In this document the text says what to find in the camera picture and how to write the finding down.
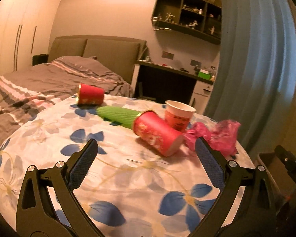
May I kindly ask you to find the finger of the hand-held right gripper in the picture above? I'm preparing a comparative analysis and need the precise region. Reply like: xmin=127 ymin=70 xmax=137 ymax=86
xmin=274 ymin=145 xmax=296 ymax=168

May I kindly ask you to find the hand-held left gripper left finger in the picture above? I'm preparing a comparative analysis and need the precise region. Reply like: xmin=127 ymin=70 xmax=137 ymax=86
xmin=16 ymin=139 xmax=99 ymax=237

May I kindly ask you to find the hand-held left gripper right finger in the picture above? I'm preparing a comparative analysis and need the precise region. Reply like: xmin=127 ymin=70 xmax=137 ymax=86
xmin=190 ymin=137 xmax=278 ymax=237

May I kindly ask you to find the pink plastic bag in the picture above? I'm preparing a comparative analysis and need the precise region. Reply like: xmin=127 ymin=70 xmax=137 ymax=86
xmin=183 ymin=119 xmax=241 ymax=156

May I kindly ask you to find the white orange paper cup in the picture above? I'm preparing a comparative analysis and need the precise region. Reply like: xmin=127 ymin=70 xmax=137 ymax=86
xmin=164 ymin=100 xmax=196 ymax=132

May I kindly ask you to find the green foam net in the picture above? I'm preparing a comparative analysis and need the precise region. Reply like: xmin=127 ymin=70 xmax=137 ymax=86
xmin=98 ymin=106 xmax=145 ymax=129

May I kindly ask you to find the large red paper cup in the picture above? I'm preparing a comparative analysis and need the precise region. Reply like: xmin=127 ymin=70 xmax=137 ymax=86
xmin=133 ymin=110 xmax=183 ymax=157

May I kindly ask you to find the small red paper cup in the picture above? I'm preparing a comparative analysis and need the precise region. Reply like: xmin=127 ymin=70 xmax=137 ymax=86
xmin=76 ymin=83 xmax=105 ymax=105

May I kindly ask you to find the white drawer cabinet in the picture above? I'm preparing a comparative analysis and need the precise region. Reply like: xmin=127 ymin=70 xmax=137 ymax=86
xmin=191 ymin=80 xmax=214 ymax=109

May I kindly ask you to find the grey striped bedding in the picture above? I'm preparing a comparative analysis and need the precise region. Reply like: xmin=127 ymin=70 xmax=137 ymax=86
xmin=0 ymin=55 xmax=134 ymax=129

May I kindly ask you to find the blue curtain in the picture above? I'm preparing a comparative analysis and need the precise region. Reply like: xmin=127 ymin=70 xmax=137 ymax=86
xmin=203 ymin=0 xmax=296 ymax=158

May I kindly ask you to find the dark desk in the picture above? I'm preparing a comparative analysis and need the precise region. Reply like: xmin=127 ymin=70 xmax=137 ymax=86
xmin=134 ymin=60 xmax=215 ymax=104

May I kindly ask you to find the black nightstand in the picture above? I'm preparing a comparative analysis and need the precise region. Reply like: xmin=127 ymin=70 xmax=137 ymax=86
xmin=32 ymin=54 xmax=48 ymax=67

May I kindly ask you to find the brown padded headboard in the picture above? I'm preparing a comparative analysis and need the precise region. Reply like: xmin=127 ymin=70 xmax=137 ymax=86
xmin=47 ymin=36 xmax=147 ymax=86

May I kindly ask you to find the white wardrobe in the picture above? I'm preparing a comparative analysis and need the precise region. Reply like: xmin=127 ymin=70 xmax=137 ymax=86
xmin=0 ymin=0 xmax=66 ymax=79

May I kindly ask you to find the group of small figurines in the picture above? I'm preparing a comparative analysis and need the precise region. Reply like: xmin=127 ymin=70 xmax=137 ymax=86
xmin=158 ymin=4 xmax=216 ymax=34

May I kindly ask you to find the white cable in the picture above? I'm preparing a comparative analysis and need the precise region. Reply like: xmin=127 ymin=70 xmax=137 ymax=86
xmin=153 ymin=21 xmax=172 ymax=32

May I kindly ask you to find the dark wall shelf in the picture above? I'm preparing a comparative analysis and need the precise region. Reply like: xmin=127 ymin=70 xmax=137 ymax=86
xmin=151 ymin=0 xmax=222 ymax=45

